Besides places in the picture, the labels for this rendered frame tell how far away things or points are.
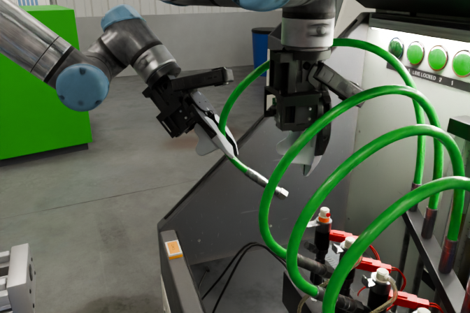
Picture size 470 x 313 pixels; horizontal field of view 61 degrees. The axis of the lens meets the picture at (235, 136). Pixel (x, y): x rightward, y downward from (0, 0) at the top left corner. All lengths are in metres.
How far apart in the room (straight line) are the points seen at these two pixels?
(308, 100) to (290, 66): 0.05
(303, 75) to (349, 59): 0.45
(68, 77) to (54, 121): 3.27
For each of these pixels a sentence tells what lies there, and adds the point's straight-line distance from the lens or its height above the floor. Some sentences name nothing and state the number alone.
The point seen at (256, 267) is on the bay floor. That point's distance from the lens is 1.08.
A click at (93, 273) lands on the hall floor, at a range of 2.48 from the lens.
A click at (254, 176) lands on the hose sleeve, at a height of 1.17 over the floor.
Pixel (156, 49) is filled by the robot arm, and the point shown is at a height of 1.40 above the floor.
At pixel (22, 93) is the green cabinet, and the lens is 3.84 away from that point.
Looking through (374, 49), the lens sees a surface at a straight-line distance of 0.73.
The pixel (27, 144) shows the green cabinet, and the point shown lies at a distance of 3.97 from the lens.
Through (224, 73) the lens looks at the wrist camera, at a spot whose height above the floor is 1.36.
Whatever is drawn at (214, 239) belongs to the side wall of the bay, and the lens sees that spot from 1.07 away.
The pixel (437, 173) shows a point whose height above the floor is 1.23.
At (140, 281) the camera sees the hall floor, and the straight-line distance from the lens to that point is 2.35.
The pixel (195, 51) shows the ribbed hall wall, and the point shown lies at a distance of 7.43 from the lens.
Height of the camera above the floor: 1.52
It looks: 21 degrees down
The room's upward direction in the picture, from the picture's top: straight up
